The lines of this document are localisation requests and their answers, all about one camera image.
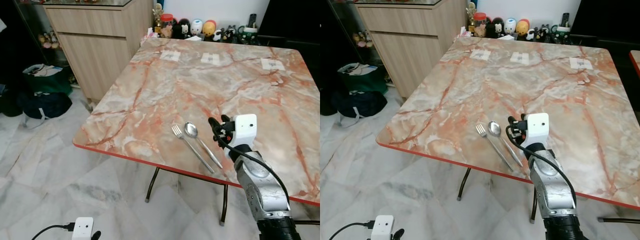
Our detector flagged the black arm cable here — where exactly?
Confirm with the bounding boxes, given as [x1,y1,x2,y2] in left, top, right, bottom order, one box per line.
[31,223,76,240]
[505,124,579,207]
[219,134,292,203]
[328,221,376,240]

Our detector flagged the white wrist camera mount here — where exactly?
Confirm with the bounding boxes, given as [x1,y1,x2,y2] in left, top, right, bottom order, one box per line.
[233,114,258,151]
[371,215,395,240]
[524,113,550,149]
[71,217,95,240]

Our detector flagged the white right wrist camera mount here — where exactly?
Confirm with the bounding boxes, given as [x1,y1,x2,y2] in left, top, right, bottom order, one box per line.
[524,113,550,149]
[233,114,258,151]

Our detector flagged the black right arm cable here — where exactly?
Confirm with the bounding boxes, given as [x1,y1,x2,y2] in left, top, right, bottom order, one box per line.
[505,124,579,207]
[219,134,292,203]

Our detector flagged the small toy figures on shelf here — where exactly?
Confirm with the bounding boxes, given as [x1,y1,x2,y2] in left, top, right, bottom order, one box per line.
[352,31,374,49]
[38,31,60,50]

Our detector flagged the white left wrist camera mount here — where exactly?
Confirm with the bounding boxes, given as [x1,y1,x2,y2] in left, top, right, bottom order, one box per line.
[371,215,395,240]
[71,217,95,240]

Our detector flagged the silver metal spoon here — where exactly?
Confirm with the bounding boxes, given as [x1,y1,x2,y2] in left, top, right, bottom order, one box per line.
[184,122,224,170]
[488,121,524,168]

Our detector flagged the red lid jar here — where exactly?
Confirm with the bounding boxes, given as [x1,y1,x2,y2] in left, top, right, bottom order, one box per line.
[160,13,175,39]
[473,12,488,38]

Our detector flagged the light wooden cabinet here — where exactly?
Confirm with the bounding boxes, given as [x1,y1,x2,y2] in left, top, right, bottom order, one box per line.
[354,0,469,99]
[42,0,154,102]

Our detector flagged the black metal table leg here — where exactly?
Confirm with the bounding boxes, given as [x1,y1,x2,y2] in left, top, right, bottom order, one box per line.
[219,183,230,226]
[456,167,472,202]
[529,188,539,224]
[144,167,161,204]

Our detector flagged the green mug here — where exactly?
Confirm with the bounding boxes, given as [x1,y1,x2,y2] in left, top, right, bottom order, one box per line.
[550,25,571,45]
[238,26,259,46]

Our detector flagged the green bag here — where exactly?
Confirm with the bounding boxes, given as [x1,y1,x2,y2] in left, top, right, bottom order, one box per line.
[337,62,389,94]
[22,63,74,96]

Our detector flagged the black television screen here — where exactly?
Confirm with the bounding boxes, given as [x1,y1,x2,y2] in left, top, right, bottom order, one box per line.
[257,0,321,39]
[570,0,640,37]

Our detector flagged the dark blue bag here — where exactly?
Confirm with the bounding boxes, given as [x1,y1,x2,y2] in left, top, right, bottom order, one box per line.
[16,91,73,121]
[330,89,386,119]

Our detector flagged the black plush toy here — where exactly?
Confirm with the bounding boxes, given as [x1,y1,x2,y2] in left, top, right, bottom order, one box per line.
[172,18,191,40]
[486,17,505,39]

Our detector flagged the silver metal fork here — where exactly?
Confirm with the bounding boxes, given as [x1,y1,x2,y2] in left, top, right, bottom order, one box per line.
[171,124,215,175]
[475,123,516,173]

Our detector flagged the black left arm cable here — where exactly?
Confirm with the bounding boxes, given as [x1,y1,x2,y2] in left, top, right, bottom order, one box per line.
[328,221,376,240]
[31,223,76,240]

